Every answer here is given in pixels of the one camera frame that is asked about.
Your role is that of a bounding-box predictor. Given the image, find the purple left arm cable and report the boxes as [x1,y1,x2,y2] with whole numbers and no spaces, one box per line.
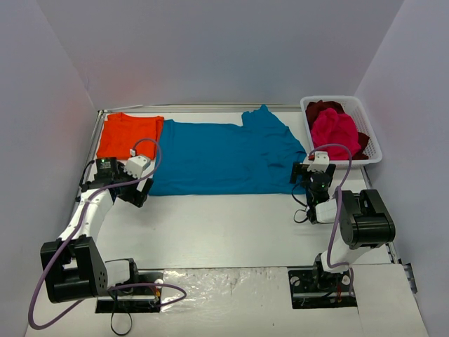
[27,138,187,331]

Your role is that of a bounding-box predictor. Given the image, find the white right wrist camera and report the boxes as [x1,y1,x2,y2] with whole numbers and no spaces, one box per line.
[307,151,330,173]

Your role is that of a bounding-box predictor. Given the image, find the white plastic laundry basket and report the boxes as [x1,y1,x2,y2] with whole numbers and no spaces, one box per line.
[300,95,382,168]

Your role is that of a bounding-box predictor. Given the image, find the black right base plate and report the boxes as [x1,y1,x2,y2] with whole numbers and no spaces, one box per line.
[288,267,357,310]

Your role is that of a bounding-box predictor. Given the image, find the pink magenta t shirt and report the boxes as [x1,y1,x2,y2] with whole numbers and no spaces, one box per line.
[311,108,361,160]

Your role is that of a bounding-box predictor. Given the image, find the dark maroon t shirt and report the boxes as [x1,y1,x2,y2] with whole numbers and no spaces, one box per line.
[306,100,370,160]

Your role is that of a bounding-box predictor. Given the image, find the white front cover board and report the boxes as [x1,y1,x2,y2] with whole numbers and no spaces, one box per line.
[40,264,427,336]

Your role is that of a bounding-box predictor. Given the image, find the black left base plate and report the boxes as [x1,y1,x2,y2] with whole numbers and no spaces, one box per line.
[95,286,162,314]

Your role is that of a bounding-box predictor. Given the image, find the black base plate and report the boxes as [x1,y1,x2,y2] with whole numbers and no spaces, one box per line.
[288,267,357,310]
[95,286,162,314]

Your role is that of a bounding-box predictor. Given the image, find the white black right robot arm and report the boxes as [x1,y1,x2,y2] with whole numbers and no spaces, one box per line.
[290,162,396,290]

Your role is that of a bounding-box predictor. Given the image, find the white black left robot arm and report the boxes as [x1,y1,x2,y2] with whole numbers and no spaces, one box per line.
[40,154,153,303]

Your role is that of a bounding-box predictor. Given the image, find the teal blue t shirt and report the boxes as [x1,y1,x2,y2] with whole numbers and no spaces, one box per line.
[149,105,306,196]

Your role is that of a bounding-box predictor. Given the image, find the folded orange t shirt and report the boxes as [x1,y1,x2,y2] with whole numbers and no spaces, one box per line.
[96,112,164,160]

